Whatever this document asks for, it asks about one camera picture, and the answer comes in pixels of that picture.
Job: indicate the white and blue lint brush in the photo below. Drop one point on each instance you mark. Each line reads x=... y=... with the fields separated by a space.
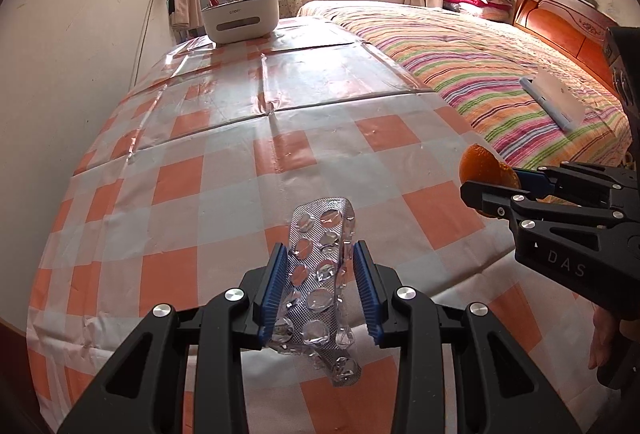
x=555 y=99

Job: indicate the bed with striped sheet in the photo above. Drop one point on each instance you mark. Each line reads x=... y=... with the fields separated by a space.
x=475 y=79

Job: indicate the silver pill blister pack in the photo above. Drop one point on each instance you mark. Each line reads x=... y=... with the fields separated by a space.
x=320 y=264

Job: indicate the orange checkered tablecloth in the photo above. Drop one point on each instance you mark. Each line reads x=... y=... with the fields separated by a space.
x=200 y=139

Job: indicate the person's right hand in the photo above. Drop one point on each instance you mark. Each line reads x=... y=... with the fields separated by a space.
x=602 y=336

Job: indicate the orange peel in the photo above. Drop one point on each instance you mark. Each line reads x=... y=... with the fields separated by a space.
x=482 y=167

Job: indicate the white desk organizer with pens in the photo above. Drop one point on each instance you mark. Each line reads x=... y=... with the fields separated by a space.
x=240 y=19

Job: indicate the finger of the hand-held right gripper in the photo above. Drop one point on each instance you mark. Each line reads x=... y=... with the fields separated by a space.
x=550 y=209
x=532 y=181

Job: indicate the wooden bed headboard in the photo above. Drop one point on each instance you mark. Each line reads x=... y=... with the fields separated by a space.
x=560 y=29

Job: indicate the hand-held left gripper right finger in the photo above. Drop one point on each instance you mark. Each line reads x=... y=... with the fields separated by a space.
x=367 y=294

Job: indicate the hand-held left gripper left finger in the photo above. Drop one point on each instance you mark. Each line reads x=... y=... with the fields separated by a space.
x=272 y=289

